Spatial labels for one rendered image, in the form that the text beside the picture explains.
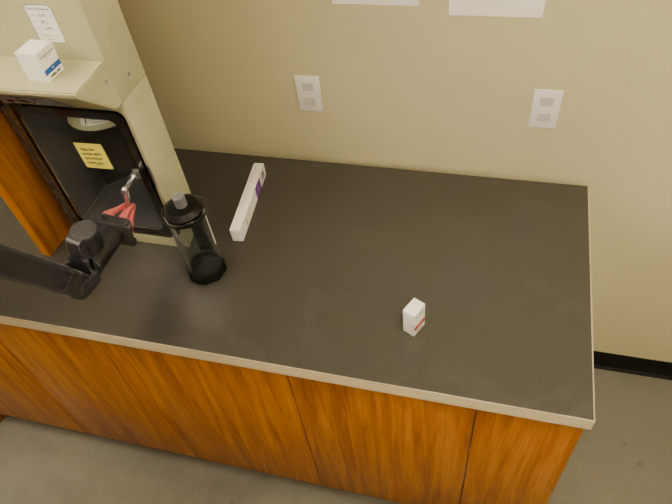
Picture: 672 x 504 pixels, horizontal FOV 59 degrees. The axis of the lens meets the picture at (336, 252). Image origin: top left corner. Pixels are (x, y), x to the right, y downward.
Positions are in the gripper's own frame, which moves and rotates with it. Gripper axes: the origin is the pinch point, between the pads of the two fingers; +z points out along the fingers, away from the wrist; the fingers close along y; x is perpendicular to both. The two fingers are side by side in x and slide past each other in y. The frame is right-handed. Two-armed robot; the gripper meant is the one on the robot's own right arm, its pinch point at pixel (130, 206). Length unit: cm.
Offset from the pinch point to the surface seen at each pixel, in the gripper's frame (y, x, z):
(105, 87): -1.5, -32.9, 1.8
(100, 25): -0.1, -43.0, 7.7
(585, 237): -111, 5, 26
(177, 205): -14.5, -6.7, -2.3
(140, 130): -3.5, -18.7, 6.9
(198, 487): -12, 114, -26
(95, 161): 8.9, -8.6, 4.2
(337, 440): -60, 56, -20
